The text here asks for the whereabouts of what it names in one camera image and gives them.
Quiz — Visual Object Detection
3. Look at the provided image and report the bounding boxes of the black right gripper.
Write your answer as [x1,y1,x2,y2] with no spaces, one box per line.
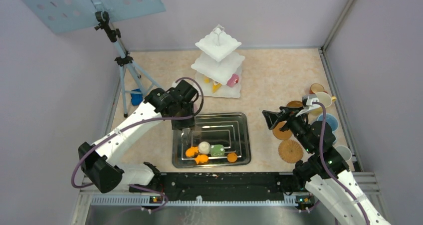
[262,105,314,154]

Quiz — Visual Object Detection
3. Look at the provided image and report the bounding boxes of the yellow cake slice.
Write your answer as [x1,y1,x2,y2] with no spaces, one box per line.
[212,81,222,93]

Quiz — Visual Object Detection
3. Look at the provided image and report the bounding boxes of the white round bun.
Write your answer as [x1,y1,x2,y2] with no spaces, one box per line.
[198,141,211,155]

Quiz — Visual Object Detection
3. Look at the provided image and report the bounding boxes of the pink cake slice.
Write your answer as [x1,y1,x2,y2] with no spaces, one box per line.
[226,74,240,88]

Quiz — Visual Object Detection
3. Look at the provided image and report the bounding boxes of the orange round cookie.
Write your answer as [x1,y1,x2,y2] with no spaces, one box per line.
[226,153,237,163]

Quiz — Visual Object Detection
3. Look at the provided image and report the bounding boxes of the green roll cake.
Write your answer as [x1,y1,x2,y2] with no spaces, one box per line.
[210,144,225,157]

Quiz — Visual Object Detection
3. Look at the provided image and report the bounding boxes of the metal tongs with pink tips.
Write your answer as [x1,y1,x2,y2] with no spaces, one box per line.
[181,128,192,148]

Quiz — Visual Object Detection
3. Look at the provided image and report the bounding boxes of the orange fish cake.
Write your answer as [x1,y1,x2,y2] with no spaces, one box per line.
[194,154,209,165]
[185,147,199,158]

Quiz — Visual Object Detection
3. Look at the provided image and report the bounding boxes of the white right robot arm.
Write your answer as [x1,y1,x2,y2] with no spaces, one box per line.
[262,102,389,225]

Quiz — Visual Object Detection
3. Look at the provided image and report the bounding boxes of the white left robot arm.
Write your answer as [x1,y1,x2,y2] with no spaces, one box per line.
[71,77,204,193]

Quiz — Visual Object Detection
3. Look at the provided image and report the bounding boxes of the brown coaster middle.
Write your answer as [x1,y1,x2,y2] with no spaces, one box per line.
[272,121,292,140]

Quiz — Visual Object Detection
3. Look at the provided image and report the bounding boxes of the brown coaster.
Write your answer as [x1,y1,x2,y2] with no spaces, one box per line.
[286,100,303,109]
[272,121,292,140]

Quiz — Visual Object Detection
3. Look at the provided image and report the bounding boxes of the brown coaster back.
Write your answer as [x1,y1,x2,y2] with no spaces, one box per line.
[286,100,303,109]

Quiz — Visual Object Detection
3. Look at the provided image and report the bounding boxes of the woven coaster front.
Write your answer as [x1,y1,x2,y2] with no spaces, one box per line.
[278,140,304,164]

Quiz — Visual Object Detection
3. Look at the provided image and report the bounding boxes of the stainless steel tray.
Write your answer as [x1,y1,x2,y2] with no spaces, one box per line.
[172,112,251,169]

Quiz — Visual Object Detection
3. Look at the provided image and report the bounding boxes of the blue toy block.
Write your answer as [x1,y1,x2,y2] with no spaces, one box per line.
[130,88,143,106]

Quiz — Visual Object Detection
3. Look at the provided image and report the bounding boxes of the brown mug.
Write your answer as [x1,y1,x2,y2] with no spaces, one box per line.
[309,83,328,94]

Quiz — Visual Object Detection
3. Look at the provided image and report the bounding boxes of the yellow mug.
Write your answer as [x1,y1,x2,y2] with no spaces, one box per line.
[311,92,337,115]

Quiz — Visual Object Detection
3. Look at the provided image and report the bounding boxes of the white three-tier dessert stand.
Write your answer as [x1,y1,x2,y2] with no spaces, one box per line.
[191,25,245,99]

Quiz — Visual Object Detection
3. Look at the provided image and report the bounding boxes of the blue mug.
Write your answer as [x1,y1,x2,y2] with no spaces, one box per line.
[326,113,339,133]

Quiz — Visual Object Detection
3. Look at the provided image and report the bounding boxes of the light blue music stand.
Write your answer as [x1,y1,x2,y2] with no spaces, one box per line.
[7,0,168,118]

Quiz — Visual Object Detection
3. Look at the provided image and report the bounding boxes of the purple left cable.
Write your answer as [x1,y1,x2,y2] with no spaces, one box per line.
[70,77,205,214]

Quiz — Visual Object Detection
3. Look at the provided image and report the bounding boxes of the purple cable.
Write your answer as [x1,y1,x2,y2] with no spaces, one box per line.
[70,77,205,214]
[312,101,371,225]

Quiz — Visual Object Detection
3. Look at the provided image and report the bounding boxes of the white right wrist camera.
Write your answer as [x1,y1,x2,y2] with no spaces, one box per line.
[295,94,321,117]

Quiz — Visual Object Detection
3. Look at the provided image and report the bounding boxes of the white cable duct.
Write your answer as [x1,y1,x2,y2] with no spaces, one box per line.
[91,195,298,207]

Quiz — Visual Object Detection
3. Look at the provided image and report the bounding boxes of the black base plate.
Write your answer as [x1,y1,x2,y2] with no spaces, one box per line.
[129,172,313,204]

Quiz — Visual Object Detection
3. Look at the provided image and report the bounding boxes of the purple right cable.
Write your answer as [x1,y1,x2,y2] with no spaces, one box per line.
[312,101,371,225]

